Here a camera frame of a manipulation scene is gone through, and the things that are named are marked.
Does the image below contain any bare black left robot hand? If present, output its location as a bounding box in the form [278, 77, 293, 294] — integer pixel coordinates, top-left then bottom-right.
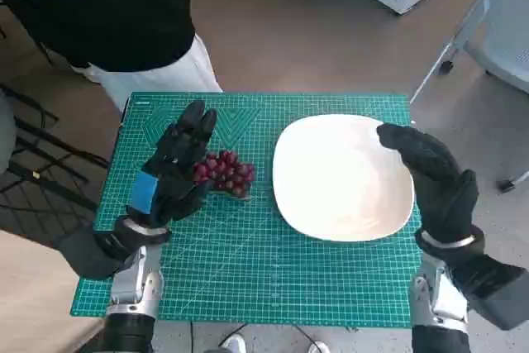
[126, 99, 219, 229]

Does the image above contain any green cutting mat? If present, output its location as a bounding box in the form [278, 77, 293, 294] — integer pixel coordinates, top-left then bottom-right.
[69, 91, 425, 329]

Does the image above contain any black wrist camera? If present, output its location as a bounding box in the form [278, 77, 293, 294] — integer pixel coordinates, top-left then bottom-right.
[56, 227, 137, 280]
[448, 251, 529, 332]

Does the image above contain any white square plate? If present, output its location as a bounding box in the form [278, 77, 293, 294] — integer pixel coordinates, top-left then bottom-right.
[271, 115, 416, 243]

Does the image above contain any person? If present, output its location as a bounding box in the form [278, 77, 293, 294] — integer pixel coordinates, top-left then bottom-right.
[0, 0, 224, 113]

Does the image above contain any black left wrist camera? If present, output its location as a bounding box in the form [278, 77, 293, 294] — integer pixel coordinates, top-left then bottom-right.
[56, 227, 137, 280]

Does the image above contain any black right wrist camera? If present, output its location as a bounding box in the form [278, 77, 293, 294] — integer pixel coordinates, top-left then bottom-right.
[448, 251, 529, 332]

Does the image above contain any red toy grape bunch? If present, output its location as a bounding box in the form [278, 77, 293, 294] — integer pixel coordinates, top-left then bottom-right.
[192, 149, 256, 201]

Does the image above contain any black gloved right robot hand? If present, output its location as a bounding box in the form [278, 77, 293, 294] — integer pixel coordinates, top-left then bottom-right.
[375, 122, 480, 243]

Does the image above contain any black wire rack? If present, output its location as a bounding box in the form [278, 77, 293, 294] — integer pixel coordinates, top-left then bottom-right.
[0, 82, 111, 246]

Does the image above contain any blue-grey mesh chair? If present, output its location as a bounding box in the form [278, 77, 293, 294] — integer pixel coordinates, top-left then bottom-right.
[408, 0, 529, 193]

